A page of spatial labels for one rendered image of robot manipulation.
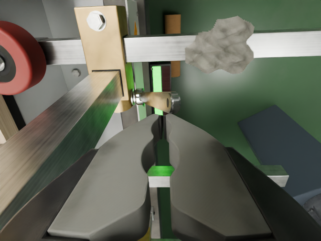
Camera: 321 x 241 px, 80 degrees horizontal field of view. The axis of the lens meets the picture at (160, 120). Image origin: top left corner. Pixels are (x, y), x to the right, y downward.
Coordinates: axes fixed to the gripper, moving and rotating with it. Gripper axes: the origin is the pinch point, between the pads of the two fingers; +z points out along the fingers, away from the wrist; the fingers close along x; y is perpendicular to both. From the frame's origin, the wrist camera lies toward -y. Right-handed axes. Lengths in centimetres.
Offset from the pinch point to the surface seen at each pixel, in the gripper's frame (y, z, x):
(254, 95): 41, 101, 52
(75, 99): 0.6, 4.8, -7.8
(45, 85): 7.7, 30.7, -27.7
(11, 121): 7.4, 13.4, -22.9
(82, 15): -5.9, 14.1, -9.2
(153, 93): 0.4, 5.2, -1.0
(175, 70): 22, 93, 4
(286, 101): 45, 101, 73
